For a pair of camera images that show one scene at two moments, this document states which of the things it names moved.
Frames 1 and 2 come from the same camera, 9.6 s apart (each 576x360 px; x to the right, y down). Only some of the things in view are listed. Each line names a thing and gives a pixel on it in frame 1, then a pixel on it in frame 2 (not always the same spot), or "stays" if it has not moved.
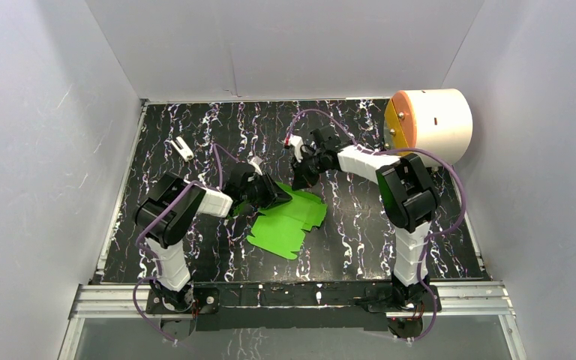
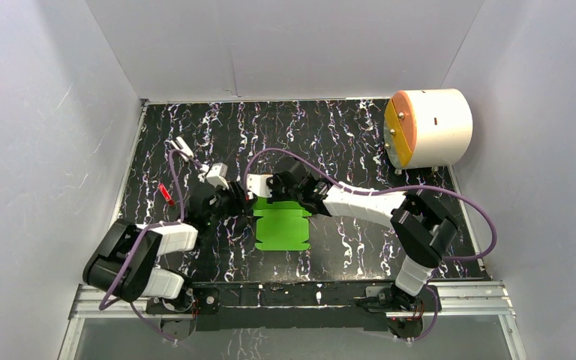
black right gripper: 301,180 to 272,181
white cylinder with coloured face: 436,119 stays
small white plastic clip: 186,153 stays
